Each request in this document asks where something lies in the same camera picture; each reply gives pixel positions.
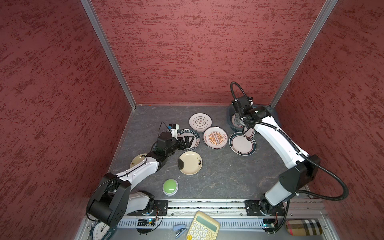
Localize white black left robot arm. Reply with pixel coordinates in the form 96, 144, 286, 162
86, 132, 194, 227

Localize yellow calculator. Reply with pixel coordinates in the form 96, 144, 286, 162
186, 211, 221, 240

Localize teal alarm clock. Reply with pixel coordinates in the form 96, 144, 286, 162
90, 222, 117, 240

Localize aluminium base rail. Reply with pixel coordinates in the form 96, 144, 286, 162
117, 199, 329, 230

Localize translucent blue plastic bin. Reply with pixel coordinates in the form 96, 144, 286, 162
227, 105, 282, 132

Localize beige plate under left arm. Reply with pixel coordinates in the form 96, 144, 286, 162
130, 154, 147, 168

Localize green rim hao shi plate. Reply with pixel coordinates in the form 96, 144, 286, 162
178, 129, 200, 151

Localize white plate black line motif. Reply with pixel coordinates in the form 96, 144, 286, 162
189, 113, 213, 132

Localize aluminium left corner post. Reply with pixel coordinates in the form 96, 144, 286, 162
81, 0, 137, 110

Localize green push button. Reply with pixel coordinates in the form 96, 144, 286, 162
162, 179, 179, 196

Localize aluminium corner post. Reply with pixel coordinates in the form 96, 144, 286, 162
81, 0, 137, 110
270, 0, 338, 108

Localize black corrugated cable conduit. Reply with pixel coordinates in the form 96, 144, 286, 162
229, 81, 349, 201

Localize plate with green lettered rim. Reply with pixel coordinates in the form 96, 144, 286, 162
242, 126, 255, 141

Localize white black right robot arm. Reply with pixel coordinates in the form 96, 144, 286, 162
232, 96, 317, 216

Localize white plate green red rim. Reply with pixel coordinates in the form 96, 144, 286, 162
229, 133, 257, 156

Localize plaid checked pouch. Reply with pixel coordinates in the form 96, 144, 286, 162
285, 219, 323, 237

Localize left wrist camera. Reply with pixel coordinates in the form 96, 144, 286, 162
168, 124, 179, 139

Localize cream yellow plate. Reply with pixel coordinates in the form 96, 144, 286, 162
178, 151, 203, 176

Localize aluminium right corner post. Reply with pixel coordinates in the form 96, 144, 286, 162
270, 0, 338, 108

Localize blue stapler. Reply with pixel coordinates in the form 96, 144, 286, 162
173, 224, 187, 239

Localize orange sunburst white plate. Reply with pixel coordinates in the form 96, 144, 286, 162
203, 126, 228, 150

